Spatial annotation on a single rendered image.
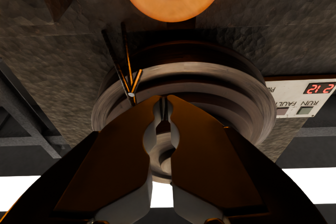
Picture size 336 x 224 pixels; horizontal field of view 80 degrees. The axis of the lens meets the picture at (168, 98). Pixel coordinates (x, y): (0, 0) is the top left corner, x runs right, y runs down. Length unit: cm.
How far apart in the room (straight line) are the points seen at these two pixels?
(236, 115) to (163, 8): 26
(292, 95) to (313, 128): 558
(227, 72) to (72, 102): 52
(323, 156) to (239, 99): 896
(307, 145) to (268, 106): 884
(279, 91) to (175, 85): 40
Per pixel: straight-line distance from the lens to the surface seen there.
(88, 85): 66
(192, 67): 39
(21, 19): 39
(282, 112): 78
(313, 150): 933
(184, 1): 35
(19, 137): 660
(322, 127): 640
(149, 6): 35
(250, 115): 50
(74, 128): 87
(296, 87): 72
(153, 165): 54
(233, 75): 42
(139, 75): 33
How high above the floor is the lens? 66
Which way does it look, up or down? 47 degrees up
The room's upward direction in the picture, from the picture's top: 176 degrees clockwise
